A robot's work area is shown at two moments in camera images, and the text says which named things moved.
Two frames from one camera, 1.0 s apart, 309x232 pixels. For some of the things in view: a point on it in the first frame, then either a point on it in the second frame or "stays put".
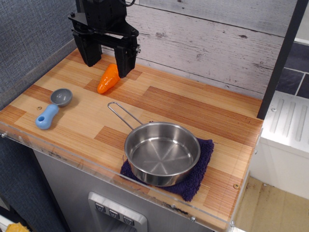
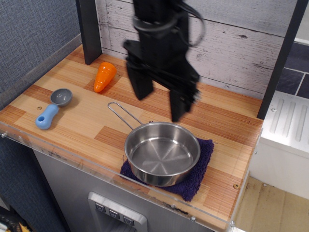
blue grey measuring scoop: (61, 97) stays put
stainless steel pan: (158, 153) stays put
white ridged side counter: (281, 156) stays put
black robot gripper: (107, 19) -> (161, 53)
